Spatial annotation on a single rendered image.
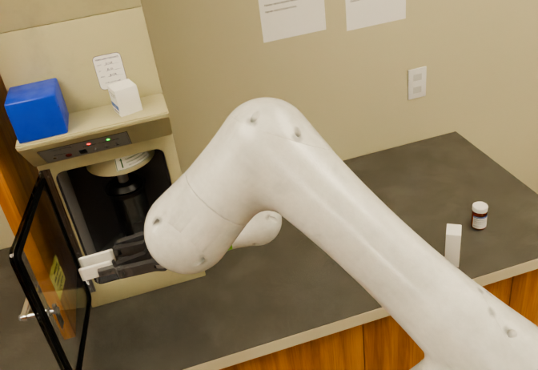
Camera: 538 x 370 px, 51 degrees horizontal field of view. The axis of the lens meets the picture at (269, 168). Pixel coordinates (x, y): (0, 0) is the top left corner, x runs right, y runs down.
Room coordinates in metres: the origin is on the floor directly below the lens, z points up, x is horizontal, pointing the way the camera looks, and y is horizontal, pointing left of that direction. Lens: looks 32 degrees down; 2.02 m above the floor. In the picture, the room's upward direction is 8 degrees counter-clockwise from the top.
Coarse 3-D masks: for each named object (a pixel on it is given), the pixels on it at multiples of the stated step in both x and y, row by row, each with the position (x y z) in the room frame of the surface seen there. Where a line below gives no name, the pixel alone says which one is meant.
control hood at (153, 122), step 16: (160, 96) 1.20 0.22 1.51; (80, 112) 1.17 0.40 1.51; (96, 112) 1.16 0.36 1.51; (112, 112) 1.15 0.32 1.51; (144, 112) 1.12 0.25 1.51; (160, 112) 1.11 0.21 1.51; (80, 128) 1.09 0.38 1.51; (96, 128) 1.08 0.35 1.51; (112, 128) 1.09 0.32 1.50; (128, 128) 1.10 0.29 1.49; (144, 128) 1.13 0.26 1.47; (160, 128) 1.15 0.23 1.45; (16, 144) 1.06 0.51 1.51; (32, 144) 1.05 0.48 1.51; (48, 144) 1.06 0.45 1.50; (64, 144) 1.08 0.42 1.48; (128, 144) 1.17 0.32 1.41; (32, 160) 1.10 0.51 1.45
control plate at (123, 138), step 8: (104, 136) 1.10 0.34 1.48; (112, 136) 1.11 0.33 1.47; (120, 136) 1.12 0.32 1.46; (128, 136) 1.13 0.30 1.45; (72, 144) 1.09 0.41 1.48; (80, 144) 1.10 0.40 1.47; (96, 144) 1.12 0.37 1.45; (104, 144) 1.13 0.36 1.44; (112, 144) 1.15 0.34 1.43; (120, 144) 1.16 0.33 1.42; (40, 152) 1.08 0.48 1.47; (48, 152) 1.09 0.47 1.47; (56, 152) 1.10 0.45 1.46; (64, 152) 1.11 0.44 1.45; (72, 152) 1.12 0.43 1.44; (88, 152) 1.14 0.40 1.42; (48, 160) 1.12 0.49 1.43; (56, 160) 1.13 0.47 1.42
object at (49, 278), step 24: (24, 216) 0.97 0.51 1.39; (48, 216) 1.07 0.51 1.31; (48, 240) 1.02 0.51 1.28; (24, 264) 0.87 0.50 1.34; (48, 264) 0.97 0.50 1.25; (72, 264) 1.10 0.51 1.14; (24, 288) 0.84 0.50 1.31; (48, 288) 0.92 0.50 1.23; (72, 288) 1.04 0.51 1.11; (72, 312) 0.99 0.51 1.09; (48, 336) 0.84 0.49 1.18; (72, 336) 0.94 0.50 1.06; (72, 360) 0.89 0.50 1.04
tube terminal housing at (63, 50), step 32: (32, 32) 1.17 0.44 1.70; (64, 32) 1.19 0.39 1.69; (96, 32) 1.20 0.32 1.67; (128, 32) 1.21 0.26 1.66; (0, 64) 1.16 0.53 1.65; (32, 64) 1.17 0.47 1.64; (64, 64) 1.18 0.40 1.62; (128, 64) 1.21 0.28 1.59; (64, 96) 1.18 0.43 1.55; (96, 96) 1.19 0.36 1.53; (64, 160) 1.17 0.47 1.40; (96, 160) 1.18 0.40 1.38; (96, 288) 1.16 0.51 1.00; (128, 288) 1.18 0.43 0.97
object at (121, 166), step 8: (144, 152) 1.26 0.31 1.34; (152, 152) 1.28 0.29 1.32; (112, 160) 1.22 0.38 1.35; (120, 160) 1.22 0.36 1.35; (128, 160) 1.22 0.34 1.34; (136, 160) 1.23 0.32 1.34; (144, 160) 1.24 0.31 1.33; (88, 168) 1.25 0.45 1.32; (96, 168) 1.22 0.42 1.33; (104, 168) 1.21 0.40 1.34; (112, 168) 1.21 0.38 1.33; (120, 168) 1.21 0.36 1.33; (128, 168) 1.21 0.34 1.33; (136, 168) 1.22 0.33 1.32; (104, 176) 1.21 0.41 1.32
